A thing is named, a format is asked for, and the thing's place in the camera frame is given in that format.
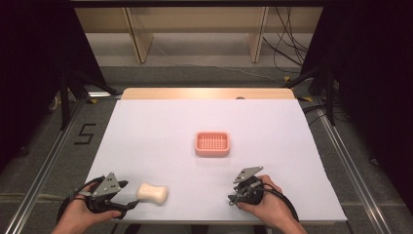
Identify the black curtain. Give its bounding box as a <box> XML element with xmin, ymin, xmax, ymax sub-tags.
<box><xmin>0</xmin><ymin>0</ymin><xmax>108</xmax><ymax>174</ymax></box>
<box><xmin>300</xmin><ymin>0</ymin><xmax>413</xmax><ymax>209</ymax></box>

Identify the person's left hand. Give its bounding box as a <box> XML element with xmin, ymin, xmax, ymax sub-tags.
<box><xmin>56</xmin><ymin>181</ymin><xmax>123</xmax><ymax>234</ymax></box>

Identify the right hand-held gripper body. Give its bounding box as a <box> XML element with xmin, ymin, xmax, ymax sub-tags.
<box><xmin>228</xmin><ymin>166</ymin><xmax>266</xmax><ymax>207</ymax></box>

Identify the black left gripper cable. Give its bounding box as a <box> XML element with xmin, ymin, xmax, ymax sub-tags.
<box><xmin>56</xmin><ymin>175</ymin><xmax>106</xmax><ymax>225</ymax></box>

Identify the white table cover sheet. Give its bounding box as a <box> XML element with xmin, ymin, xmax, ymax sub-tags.
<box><xmin>84</xmin><ymin>98</ymin><xmax>349</xmax><ymax>224</ymax></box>

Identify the wooden table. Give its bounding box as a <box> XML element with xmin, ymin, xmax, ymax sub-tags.
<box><xmin>120</xmin><ymin>87</ymin><xmax>296</xmax><ymax>100</ymax></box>

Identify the aluminium floor rail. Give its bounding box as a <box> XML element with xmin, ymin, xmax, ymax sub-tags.
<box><xmin>312</xmin><ymin>97</ymin><xmax>392</xmax><ymax>234</ymax></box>
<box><xmin>3</xmin><ymin>97</ymin><xmax>87</xmax><ymax>234</ymax></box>

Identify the black overhead bar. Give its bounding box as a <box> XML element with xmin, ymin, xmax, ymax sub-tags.
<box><xmin>69</xmin><ymin>0</ymin><xmax>326</xmax><ymax>9</ymax></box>

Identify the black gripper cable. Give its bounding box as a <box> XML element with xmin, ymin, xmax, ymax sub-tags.
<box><xmin>256</xmin><ymin>182</ymin><xmax>300</xmax><ymax>223</ymax></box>
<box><xmin>56</xmin><ymin>175</ymin><xmax>106</xmax><ymax>225</ymax></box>

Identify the cream soap bar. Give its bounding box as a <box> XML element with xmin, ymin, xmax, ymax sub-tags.
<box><xmin>135</xmin><ymin>182</ymin><xmax>169</xmax><ymax>207</ymax></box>

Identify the bundle of black floor cables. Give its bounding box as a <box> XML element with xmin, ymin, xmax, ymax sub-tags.
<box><xmin>262</xmin><ymin>6</ymin><xmax>310</xmax><ymax>74</ymax></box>

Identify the person's right hand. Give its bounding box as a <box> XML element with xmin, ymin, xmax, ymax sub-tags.
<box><xmin>236</xmin><ymin>174</ymin><xmax>297</xmax><ymax>230</ymax></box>

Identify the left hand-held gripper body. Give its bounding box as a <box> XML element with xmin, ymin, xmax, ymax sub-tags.
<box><xmin>85</xmin><ymin>172</ymin><xmax>129</xmax><ymax>219</ymax></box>

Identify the thin white floor cable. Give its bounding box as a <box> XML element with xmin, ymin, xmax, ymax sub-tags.
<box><xmin>151</xmin><ymin>42</ymin><xmax>287</xmax><ymax>84</ymax></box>

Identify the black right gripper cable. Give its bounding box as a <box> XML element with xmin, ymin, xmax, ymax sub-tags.
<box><xmin>256</xmin><ymin>182</ymin><xmax>300</xmax><ymax>223</ymax></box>

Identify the black metal stand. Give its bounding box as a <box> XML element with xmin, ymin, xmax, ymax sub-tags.
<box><xmin>58</xmin><ymin>68</ymin><xmax>119</xmax><ymax>132</ymax></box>
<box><xmin>283</xmin><ymin>63</ymin><xmax>337</xmax><ymax>127</ymax></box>

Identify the beige wooden shelf unit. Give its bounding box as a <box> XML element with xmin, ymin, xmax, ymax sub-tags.
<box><xmin>73</xmin><ymin>6</ymin><xmax>325</xmax><ymax>64</ymax></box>

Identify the pink soap dish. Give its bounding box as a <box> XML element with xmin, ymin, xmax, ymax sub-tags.
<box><xmin>194</xmin><ymin>131</ymin><xmax>232</xmax><ymax>158</ymax></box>

